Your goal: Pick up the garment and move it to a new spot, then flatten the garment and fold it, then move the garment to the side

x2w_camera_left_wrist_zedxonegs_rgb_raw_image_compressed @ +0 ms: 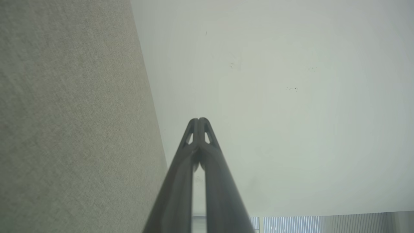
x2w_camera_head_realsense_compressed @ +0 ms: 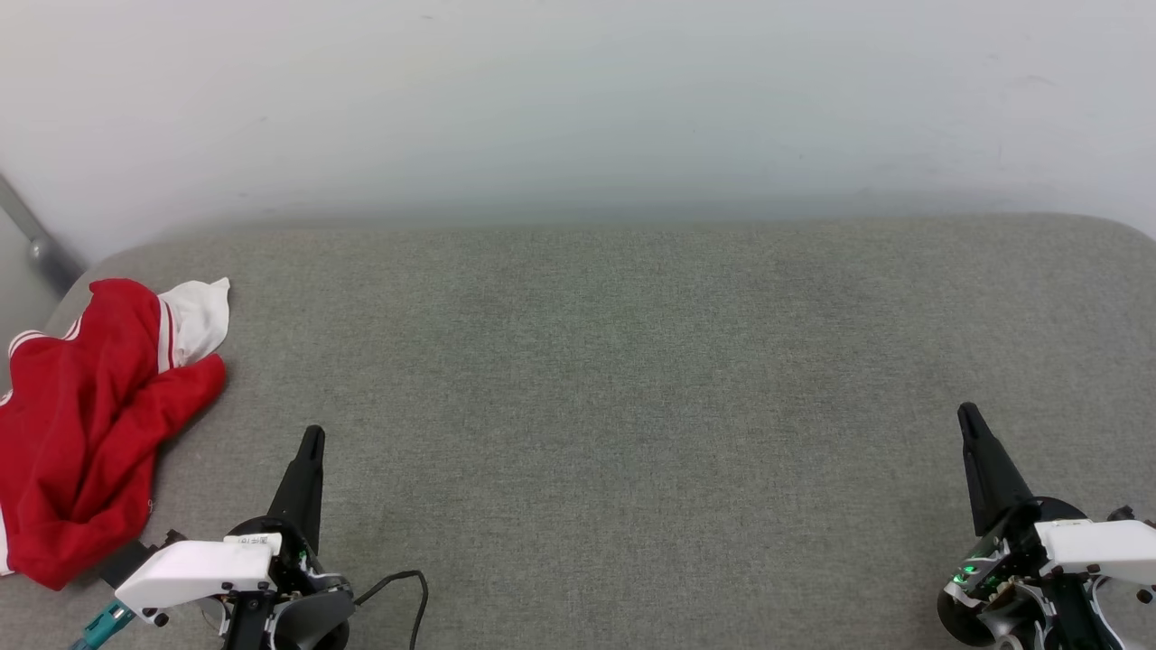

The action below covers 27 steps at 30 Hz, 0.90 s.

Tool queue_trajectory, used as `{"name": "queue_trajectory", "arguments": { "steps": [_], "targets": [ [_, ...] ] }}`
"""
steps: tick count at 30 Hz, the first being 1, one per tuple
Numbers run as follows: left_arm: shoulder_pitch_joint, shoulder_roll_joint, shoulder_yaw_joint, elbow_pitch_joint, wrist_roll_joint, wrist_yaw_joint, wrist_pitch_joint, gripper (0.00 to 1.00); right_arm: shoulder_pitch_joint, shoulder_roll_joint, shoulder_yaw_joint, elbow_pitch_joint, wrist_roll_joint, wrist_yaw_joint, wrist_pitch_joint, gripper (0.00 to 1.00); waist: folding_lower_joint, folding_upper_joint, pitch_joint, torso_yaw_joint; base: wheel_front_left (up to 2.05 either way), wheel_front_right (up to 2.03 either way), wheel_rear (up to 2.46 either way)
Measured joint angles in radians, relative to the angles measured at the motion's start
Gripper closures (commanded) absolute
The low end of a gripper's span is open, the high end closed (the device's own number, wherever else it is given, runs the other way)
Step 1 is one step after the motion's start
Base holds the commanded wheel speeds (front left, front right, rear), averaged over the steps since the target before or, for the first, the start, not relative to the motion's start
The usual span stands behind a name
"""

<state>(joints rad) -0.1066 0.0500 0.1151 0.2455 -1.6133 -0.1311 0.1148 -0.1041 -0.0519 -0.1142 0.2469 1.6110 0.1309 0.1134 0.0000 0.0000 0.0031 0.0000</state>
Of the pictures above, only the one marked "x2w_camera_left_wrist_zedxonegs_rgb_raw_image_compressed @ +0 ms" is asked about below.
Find grey fabric sofa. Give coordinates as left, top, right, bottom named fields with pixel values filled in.
left=0, top=0, right=169, bottom=233

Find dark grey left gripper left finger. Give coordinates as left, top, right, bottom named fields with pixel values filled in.
left=142, top=118, right=200, bottom=233

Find white vertical window blinds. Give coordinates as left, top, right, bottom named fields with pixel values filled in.
left=251, top=212, right=393, bottom=233

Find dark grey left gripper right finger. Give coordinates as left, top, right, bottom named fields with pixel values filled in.
left=199, top=117, right=256, bottom=233

